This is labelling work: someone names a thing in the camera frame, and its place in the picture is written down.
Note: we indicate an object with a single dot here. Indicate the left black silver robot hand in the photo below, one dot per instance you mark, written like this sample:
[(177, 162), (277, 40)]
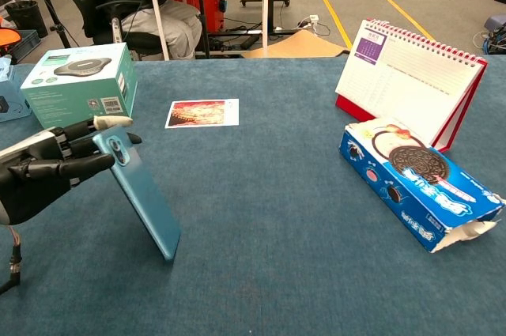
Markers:
[(35, 162)]

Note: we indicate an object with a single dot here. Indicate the black smartphone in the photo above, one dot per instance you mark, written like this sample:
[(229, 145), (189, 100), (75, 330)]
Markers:
[(146, 201)]

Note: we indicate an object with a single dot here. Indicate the teal speakerphone product box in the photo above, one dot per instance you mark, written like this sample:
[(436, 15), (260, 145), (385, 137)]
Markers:
[(79, 91)]

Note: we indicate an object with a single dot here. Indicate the dark plastic crate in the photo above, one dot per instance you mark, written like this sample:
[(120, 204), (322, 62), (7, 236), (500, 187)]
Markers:
[(27, 45)]

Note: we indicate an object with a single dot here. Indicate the orange plastic object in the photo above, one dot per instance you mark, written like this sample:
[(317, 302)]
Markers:
[(10, 35)]

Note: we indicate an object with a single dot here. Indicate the black waste bin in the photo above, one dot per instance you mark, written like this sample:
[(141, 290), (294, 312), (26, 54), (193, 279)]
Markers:
[(25, 16)]

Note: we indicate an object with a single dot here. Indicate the black light stand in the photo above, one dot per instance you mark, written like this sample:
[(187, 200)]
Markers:
[(47, 0)]

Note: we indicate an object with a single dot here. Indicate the black office chair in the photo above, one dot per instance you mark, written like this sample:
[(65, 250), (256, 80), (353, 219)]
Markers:
[(146, 41)]

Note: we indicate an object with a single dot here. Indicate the red picture postcard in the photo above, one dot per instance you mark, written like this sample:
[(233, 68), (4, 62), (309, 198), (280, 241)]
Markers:
[(201, 114)]

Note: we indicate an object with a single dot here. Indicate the blue felt table cloth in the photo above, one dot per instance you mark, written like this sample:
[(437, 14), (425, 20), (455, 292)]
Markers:
[(257, 213)]

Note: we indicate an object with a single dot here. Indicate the red cabinet under desk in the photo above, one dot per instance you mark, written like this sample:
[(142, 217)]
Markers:
[(211, 8)]

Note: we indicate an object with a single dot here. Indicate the brown cardboard sheet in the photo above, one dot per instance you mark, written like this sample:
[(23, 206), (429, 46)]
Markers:
[(296, 45)]

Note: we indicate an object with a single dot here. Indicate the white socket adapter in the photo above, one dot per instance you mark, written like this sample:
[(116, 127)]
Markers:
[(310, 20)]

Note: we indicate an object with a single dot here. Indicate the red spiral desk calendar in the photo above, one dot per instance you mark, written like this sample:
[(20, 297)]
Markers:
[(403, 79)]

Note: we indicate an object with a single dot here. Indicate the blue Oreo cookie box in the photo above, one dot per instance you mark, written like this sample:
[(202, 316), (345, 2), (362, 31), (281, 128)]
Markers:
[(415, 182)]

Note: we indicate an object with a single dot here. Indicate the black camera tripod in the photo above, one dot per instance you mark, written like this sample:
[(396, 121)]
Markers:
[(201, 8)]

